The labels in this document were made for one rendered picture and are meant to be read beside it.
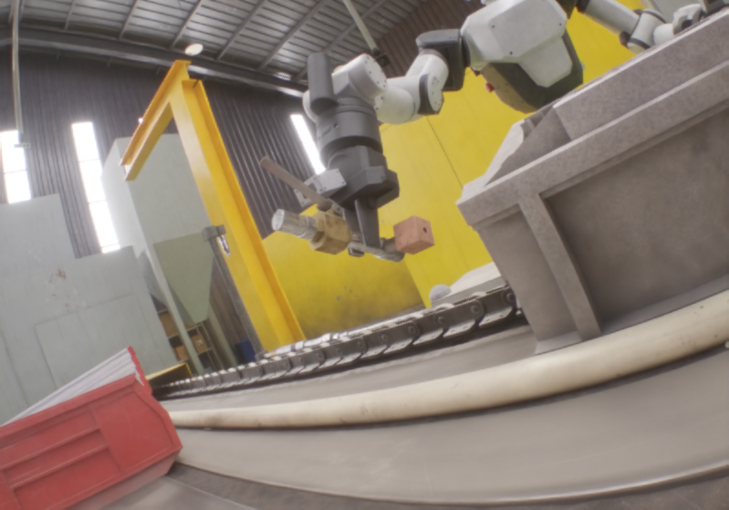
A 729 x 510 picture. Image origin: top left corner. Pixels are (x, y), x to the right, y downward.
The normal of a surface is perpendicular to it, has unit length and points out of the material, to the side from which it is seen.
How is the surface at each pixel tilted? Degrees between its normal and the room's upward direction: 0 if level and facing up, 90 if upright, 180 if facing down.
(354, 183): 65
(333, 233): 90
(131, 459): 92
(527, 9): 104
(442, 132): 90
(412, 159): 90
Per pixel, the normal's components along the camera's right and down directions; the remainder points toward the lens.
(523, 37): -0.07, 0.22
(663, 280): -0.50, 0.36
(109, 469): 0.70, -0.34
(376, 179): -0.01, -0.40
